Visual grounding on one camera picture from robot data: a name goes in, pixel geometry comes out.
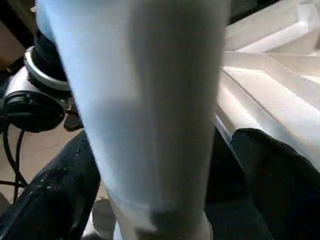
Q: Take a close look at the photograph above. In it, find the white plastic table top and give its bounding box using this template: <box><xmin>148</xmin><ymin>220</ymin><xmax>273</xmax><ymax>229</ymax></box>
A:
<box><xmin>214</xmin><ymin>0</ymin><xmax>320</xmax><ymax>173</ymax></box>

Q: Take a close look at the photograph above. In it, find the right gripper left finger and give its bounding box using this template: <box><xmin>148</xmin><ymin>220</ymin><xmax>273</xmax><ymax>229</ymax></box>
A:
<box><xmin>0</xmin><ymin>129</ymin><xmax>101</xmax><ymax>240</ymax></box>

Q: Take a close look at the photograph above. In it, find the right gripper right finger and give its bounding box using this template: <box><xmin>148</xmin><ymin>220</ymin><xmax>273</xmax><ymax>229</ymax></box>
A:
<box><xmin>230</xmin><ymin>127</ymin><xmax>320</xmax><ymax>240</ymax></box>

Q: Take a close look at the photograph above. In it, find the white plastic table leg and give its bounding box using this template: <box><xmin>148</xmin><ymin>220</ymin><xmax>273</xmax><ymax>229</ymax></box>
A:
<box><xmin>35</xmin><ymin>0</ymin><xmax>228</xmax><ymax>240</ymax></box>

